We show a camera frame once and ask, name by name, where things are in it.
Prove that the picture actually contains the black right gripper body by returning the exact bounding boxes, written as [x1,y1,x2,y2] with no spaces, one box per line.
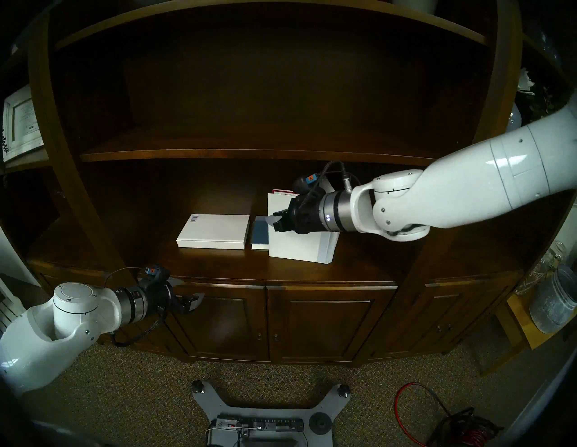
[288,188,326,235]

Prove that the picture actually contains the red cable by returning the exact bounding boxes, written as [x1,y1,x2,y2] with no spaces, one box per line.
[394,382,451,447]

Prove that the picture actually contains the thin grey camera wire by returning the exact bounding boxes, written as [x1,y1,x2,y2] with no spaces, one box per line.
[104,268,147,289]

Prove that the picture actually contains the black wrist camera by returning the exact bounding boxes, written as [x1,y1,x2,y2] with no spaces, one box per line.
[141,265,170,289]
[293,173,323,195]

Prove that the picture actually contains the white slatted chair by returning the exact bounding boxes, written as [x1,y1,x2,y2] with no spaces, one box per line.
[0,275,25,334]

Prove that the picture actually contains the clear glass jar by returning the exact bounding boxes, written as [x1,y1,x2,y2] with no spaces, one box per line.
[514,240,566,296]

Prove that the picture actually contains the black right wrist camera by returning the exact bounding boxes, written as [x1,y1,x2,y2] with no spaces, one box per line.
[293,173,323,195]

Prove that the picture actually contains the dark wooden bookshelf cabinet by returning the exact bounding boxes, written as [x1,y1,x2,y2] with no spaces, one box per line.
[0,0,577,365]

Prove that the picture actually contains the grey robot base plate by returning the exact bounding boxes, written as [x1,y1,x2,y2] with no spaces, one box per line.
[190,380,351,447]

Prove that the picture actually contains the white framed certificate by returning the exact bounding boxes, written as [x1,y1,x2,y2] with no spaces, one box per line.
[2,86,45,163]

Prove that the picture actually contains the white book with barcode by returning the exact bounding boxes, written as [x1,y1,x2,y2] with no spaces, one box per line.
[176,214,251,250]

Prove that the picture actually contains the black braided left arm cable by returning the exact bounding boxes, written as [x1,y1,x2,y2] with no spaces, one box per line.
[110,309,169,347]

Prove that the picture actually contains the translucent ribbed plastic jar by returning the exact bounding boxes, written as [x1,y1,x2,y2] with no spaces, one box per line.
[530,264,577,334]

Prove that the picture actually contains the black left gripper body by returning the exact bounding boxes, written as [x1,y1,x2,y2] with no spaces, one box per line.
[147,283,190,318]

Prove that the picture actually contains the light wooden side table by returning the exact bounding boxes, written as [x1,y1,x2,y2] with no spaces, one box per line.
[480,293,577,377]

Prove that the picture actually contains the large white book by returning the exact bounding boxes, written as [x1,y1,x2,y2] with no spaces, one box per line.
[267,188,341,264]

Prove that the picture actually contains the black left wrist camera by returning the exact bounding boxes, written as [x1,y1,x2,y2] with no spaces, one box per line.
[141,265,170,289]

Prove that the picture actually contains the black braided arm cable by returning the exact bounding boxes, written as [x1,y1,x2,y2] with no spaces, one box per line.
[316,161,361,192]
[110,309,169,347]

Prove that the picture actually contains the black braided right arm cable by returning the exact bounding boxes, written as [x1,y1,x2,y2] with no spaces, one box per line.
[316,161,361,192]

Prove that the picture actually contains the blue cover book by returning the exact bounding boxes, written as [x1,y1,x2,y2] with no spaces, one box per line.
[251,216,271,251]

